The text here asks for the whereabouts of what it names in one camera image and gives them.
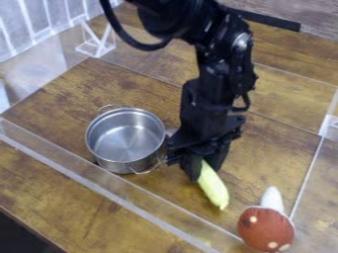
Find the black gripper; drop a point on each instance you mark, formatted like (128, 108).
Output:
(207, 128)

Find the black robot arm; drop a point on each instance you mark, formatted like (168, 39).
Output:
(214, 29)

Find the stainless steel pot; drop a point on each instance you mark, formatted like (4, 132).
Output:
(126, 139)

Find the clear acrylic front barrier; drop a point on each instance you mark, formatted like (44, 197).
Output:
(194, 229)

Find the brown plush mushroom toy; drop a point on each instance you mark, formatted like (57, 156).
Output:
(265, 227)

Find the clear acrylic triangle stand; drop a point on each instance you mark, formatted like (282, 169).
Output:
(96, 46)

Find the black bar on table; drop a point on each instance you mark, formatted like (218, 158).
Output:
(271, 21)

